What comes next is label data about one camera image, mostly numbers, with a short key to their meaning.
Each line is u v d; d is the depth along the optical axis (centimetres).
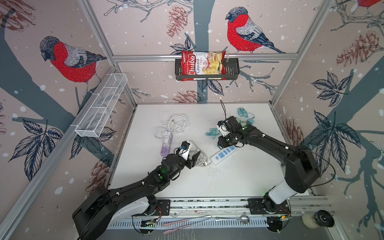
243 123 107
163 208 73
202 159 88
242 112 114
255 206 73
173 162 60
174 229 66
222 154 90
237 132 64
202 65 88
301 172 44
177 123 107
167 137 91
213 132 101
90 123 71
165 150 92
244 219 69
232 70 95
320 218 61
